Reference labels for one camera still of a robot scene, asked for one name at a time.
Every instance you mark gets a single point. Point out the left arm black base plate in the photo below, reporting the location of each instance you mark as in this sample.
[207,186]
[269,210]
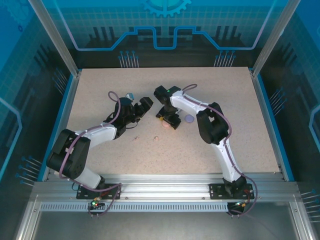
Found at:
[115,191]

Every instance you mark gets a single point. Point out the aluminium and blue side rail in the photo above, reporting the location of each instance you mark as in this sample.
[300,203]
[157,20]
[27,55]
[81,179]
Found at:
[267,120]
[67,110]

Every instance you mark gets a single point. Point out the aluminium mounting beam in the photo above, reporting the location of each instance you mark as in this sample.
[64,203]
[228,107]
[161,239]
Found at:
[162,185]

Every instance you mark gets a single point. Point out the purple earbud charging case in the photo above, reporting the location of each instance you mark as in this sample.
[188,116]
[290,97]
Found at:
[188,118]

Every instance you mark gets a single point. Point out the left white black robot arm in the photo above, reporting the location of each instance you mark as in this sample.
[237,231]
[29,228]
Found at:
[86,176]

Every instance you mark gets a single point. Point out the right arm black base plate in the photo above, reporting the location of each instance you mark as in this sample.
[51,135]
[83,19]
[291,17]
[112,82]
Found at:
[216,191]

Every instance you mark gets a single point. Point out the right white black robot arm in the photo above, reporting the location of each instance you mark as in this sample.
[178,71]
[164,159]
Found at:
[226,160]

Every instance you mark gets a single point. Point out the pink earbud charging case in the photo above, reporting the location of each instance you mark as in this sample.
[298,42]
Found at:
[165,124]

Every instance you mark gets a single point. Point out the aluminium frame post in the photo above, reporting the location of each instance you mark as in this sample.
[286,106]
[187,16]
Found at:
[272,37]
[58,37]

